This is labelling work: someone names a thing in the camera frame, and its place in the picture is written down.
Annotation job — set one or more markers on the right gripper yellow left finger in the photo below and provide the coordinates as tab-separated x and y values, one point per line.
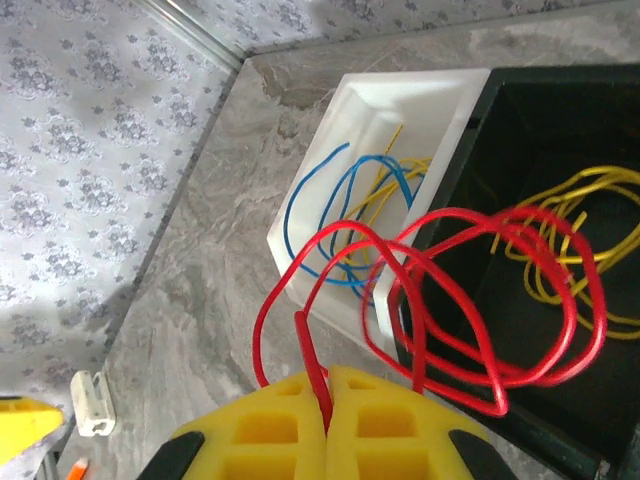
260	440

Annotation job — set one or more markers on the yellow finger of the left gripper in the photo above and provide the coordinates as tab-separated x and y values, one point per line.
25	422

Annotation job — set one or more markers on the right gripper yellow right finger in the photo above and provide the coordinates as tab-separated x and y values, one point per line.
390	440

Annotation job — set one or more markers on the white plastic tray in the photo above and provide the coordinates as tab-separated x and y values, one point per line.
425	95

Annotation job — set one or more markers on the black open box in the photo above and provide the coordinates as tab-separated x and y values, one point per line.
540	125

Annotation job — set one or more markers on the small white plastic bracket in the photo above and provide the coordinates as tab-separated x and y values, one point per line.
92	407

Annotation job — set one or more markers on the aluminium frame post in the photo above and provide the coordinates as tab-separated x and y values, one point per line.
200	35

